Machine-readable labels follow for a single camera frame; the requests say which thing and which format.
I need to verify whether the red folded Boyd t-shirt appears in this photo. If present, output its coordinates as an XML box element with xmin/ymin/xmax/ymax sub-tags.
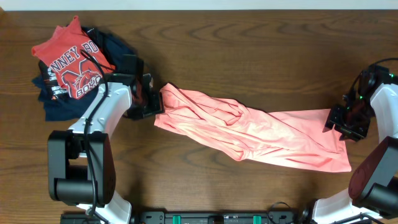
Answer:
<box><xmin>32</xmin><ymin>16</ymin><xmax>115</xmax><ymax>99</ymax></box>

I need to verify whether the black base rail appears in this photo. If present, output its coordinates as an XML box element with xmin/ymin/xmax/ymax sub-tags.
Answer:
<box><xmin>60</xmin><ymin>208</ymin><xmax>312</xmax><ymax>224</ymax></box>

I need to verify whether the navy blue folded shirt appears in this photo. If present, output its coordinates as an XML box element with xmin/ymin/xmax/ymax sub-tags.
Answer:
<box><xmin>32</xmin><ymin>27</ymin><xmax>136</xmax><ymax>122</ymax></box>

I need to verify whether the pink t-shirt with gold print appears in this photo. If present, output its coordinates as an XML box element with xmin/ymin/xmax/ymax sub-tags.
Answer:
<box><xmin>154</xmin><ymin>83</ymin><xmax>351</xmax><ymax>173</ymax></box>

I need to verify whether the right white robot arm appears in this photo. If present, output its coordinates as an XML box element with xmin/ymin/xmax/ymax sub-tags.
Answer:
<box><xmin>311</xmin><ymin>73</ymin><xmax>397</xmax><ymax>223</ymax></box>

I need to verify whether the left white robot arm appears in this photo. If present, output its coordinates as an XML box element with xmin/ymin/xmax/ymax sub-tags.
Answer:
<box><xmin>47</xmin><ymin>73</ymin><xmax>164</xmax><ymax>223</ymax></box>

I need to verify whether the black folded printed shirt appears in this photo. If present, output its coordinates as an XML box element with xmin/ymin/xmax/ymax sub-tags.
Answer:
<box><xmin>39</xmin><ymin>61</ymin><xmax>69</xmax><ymax>100</ymax></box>

